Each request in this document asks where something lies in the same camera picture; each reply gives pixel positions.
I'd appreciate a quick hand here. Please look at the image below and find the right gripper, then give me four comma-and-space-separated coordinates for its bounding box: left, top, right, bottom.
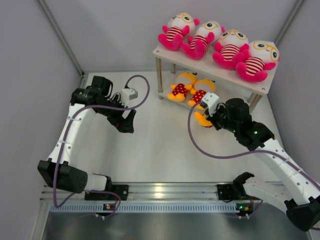
205, 103, 239, 134

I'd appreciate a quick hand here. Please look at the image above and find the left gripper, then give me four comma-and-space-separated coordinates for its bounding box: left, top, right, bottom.
97, 95, 136, 134

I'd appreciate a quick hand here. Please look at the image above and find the orange plush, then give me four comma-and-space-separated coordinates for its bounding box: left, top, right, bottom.
194, 111, 213, 128
188, 78, 216, 107

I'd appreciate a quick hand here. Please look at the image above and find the orange plush polka dress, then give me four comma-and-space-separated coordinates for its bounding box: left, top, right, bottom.
167, 72, 198, 102

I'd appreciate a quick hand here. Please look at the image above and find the pink panda plush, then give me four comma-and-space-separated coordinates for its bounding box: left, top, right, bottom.
180, 20, 226, 60
235, 40, 281, 83
212, 29, 249, 70
157, 13, 201, 51

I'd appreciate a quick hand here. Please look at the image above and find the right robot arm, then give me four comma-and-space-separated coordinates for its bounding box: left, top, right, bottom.
200, 93, 320, 232

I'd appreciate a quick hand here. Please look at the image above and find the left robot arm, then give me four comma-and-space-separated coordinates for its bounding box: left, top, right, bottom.
37, 76, 138, 200

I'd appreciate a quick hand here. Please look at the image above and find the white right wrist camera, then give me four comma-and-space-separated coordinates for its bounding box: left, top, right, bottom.
200, 92, 220, 117

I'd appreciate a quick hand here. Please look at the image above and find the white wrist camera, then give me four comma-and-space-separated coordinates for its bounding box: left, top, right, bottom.
200, 92, 220, 117
120, 87, 138, 106

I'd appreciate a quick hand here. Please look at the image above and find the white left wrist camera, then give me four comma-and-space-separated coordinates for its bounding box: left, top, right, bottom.
120, 87, 138, 106

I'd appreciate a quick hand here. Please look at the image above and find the aluminium left frame rail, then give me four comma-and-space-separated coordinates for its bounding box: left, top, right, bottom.
78, 72, 87, 88

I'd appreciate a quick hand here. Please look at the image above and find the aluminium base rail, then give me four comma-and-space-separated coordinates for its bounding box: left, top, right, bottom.
39, 181, 311, 203

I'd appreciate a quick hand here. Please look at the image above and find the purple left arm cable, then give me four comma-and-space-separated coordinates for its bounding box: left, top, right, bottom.
52, 74, 151, 220

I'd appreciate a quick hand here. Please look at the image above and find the white slotted cable duct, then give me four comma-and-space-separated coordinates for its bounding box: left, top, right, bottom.
49, 202, 240, 214

